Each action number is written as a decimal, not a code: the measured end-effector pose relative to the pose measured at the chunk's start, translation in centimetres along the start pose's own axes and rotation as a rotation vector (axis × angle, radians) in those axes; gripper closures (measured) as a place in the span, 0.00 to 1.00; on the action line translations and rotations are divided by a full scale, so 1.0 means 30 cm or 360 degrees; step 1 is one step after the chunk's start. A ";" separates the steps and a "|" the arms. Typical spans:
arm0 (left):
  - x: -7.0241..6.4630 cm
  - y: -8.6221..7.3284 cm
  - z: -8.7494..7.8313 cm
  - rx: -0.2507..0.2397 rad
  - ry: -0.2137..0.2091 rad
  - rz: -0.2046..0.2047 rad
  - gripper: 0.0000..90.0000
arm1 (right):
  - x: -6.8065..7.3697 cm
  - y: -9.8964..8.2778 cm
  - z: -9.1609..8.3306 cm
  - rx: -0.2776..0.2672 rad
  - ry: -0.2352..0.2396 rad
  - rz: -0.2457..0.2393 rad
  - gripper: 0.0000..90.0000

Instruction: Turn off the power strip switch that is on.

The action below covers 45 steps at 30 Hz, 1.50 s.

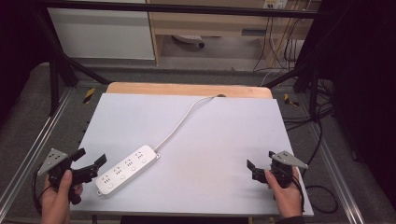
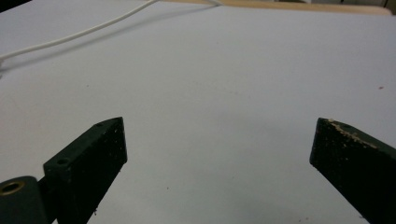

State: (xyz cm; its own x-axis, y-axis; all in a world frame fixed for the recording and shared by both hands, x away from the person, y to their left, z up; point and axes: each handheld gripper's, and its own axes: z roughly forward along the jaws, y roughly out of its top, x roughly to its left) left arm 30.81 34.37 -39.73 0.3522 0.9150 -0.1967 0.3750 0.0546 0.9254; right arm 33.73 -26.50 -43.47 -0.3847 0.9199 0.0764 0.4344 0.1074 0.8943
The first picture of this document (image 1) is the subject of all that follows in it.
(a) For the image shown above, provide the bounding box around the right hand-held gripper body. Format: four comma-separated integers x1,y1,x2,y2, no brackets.
251,150,309,189

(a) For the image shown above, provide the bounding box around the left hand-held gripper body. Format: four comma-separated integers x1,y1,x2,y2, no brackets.
37,147,99,206

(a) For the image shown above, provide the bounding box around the white power strip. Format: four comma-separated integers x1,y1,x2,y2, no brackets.
94,144,162,198

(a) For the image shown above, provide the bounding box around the person's right hand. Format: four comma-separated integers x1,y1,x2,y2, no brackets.
263,166,304,219

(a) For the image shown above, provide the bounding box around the person's left hand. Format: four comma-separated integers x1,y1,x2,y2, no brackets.
39,169,84,224

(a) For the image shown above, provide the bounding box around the white cabinet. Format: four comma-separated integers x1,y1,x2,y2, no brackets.
47,7,156,61

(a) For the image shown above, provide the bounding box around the grey curved object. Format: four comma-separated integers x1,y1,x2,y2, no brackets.
172,34,206,49

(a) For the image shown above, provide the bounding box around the wooden desk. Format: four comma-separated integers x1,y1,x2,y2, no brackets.
145,0,322,67

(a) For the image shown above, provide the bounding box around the aluminium rail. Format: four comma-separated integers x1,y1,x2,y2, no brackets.
0,87,73,216
311,122,366,224

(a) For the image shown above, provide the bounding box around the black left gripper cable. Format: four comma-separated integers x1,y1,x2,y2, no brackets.
31,167,53,217

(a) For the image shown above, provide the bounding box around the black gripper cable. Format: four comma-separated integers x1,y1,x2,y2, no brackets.
291,102,339,215
31,167,53,217

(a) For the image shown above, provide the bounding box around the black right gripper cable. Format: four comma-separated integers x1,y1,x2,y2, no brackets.
291,102,339,215

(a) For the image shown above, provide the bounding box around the white power strip cable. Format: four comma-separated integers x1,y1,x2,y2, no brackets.
153,95,219,152

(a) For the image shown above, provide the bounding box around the black metal frame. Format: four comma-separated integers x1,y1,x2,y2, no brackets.
29,0,344,117

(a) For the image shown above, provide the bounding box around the bundle of hanging cables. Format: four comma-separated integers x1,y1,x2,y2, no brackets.
252,0,313,73

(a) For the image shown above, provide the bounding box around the white wall socket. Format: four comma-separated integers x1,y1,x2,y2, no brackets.
262,0,290,10

